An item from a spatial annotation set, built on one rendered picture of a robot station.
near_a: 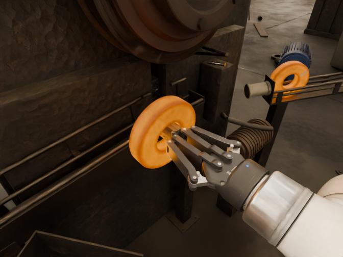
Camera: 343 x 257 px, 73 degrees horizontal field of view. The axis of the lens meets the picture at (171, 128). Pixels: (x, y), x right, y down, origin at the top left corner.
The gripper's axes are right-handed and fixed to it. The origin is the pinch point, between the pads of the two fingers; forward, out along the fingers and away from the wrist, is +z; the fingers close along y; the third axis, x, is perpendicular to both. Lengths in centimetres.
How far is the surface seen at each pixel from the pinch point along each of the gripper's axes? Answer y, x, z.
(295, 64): 69, -7, 1
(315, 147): 136, -84, -13
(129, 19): 3.9, 16.2, 15.1
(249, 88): 55, -16, 10
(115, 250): -18.3, -12.1, -7.9
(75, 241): -22.5, -12.4, -1.9
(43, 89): -12.9, 1.5, 26.7
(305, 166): 112, -84, -16
